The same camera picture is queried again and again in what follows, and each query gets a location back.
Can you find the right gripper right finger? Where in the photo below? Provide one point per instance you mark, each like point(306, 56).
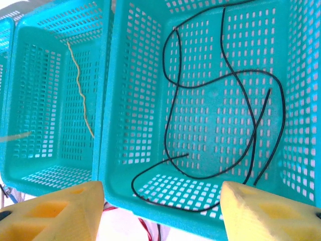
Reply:
point(270, 221)

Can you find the teal plastic basket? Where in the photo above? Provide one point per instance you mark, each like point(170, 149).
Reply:
point(210, 93)
point(57, 155)
point(5, 37)

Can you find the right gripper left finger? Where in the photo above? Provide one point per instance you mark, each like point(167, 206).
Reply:
point(50, 221)

